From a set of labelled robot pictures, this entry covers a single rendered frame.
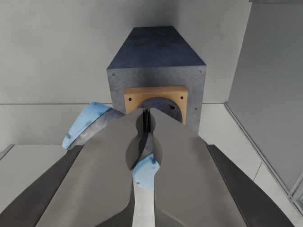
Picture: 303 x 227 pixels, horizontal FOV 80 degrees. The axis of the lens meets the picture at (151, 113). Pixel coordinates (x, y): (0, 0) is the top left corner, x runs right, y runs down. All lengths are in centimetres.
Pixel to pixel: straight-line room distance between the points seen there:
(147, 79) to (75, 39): 116
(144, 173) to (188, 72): 33
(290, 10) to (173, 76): 83
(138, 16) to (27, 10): 81
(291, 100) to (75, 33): 150
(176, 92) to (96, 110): 26
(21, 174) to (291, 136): 208
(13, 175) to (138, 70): 178
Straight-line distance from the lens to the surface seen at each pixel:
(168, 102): 53
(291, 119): 115
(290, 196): 122
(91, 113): 37
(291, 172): 119
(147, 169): 38
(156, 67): 56
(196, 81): 59
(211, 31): 161
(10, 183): 208
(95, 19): 159
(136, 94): 54
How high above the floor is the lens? 153
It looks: 58 degrees down
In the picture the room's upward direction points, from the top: 180 degrees clockwise
